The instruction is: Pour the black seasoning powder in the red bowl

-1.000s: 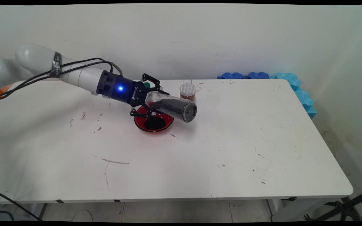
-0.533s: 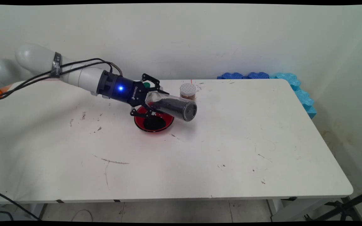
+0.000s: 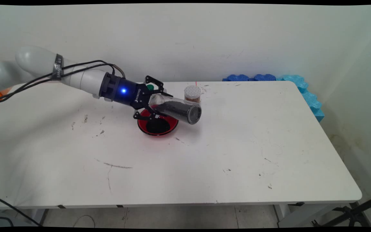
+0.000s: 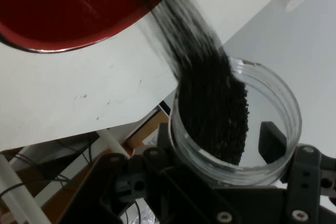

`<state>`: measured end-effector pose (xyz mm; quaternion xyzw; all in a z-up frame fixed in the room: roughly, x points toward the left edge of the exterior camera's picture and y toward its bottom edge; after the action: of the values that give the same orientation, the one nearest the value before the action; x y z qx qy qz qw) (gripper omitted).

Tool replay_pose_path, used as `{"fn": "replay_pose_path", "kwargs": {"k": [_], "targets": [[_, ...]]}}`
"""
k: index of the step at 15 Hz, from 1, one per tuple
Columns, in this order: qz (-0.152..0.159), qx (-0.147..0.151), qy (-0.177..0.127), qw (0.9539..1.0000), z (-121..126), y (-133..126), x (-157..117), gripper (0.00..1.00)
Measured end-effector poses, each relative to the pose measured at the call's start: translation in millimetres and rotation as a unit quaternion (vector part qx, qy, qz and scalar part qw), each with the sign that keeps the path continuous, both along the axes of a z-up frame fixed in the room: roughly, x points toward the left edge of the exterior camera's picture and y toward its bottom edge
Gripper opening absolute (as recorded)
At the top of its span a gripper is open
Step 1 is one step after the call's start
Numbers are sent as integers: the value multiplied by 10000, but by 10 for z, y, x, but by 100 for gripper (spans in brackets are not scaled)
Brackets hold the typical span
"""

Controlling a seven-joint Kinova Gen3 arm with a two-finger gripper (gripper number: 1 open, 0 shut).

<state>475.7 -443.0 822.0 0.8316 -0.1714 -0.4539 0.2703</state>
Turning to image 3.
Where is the white-lidded brown spice jar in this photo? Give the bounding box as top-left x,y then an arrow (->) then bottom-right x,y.
184,85 -> 202,103

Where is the thin grey floor wire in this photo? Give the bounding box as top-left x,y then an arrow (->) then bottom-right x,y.
73,215 -> 96,227

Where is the clear jar of black seeds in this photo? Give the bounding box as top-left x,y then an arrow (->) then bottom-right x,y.
148,93 -> 203,125

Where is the white table leg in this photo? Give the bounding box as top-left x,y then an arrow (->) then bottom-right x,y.
28,209 -> 49,226
274,204 -> 337,227

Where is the black strap on arm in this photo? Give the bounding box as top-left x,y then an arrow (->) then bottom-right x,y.
52,54 -> 64,80

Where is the black tripod stand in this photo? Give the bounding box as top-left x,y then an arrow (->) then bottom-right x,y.
313,193 -> 371,227

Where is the black camera cable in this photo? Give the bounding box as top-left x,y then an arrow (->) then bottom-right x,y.
0,63 -> 115,104

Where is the black seeds heap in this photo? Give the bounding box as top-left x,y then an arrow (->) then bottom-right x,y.
144,116 -> 172,135

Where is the black floor cable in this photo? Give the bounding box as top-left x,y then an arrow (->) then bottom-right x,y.
0,193 -> 42,226

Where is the light blue foam mat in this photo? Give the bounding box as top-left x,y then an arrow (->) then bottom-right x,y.
277,74 -> 325,123

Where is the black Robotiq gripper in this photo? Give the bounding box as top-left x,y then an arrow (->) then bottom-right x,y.
99,72 -> 174,121

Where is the red bowl with black rim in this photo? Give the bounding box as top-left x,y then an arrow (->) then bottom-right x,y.
137,106 -> 179,136

